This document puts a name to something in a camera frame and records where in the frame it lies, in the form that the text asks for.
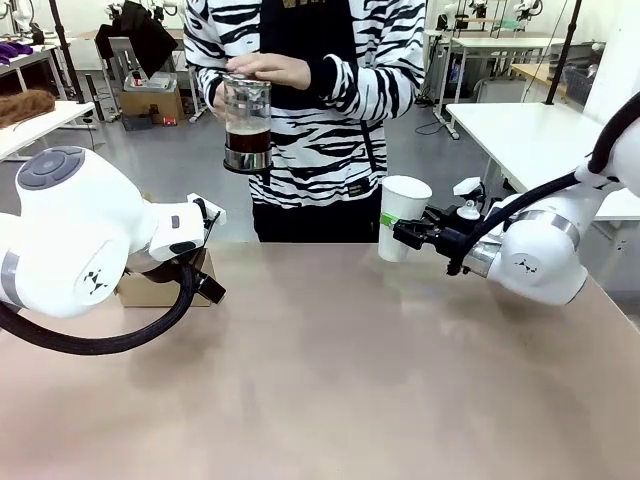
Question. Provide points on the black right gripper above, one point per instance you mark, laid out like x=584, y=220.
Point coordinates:
x=457, y=237

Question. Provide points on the white paper cup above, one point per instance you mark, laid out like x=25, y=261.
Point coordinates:
x=405, y=200

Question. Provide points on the glass french press with coffee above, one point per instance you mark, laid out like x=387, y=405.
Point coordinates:
x=247, y=125

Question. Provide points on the person's right forearm striped sleeve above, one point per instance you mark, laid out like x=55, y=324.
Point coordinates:
x=210, y=75

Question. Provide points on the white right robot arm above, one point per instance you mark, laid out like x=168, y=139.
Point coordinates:
x=540, y=260

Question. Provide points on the person's left forearm striped sleeve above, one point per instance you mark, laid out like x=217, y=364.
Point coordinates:
x=365, y=85

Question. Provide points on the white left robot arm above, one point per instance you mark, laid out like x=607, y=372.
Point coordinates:
x=65, y=240

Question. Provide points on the brown cardboard cup carrier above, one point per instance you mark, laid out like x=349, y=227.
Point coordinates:
x=150, y=296

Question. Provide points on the person's left hand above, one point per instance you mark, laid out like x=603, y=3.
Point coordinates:
x=270, y=70

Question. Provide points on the person's right hand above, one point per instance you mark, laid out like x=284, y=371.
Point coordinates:
x=219, y=102

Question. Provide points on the person torso striped sweater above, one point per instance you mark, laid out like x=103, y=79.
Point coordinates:
x=320, y=140

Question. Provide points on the large white side table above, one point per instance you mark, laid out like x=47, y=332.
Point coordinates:
x=530, y=135

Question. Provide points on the wooden background table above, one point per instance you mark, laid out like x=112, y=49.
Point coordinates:
x=537, y=72

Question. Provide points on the white background workbench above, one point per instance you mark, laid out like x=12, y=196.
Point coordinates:
x=495, y=42

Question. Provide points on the black stand pole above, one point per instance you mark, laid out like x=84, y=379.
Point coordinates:
x=562, y=55
x=67, y=55

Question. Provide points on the cardboard box on floor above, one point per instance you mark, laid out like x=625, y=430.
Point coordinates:
x=150, y=100

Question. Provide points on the grey floor bin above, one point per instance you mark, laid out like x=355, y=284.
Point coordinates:
x=136, y=122

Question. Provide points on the black cloth on stand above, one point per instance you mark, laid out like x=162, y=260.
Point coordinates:
x=135, y=35

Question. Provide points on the white table with fur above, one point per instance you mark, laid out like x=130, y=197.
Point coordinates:
x=45, y=125

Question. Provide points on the brown furry item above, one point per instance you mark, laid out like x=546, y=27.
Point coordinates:
x=25, y=107

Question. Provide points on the purple cloth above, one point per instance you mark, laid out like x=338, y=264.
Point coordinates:
x=15, y=52

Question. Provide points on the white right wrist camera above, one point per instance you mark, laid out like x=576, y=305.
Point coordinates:
x=467, y=186

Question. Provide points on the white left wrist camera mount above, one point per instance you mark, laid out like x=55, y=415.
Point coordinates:
x=215, y=215

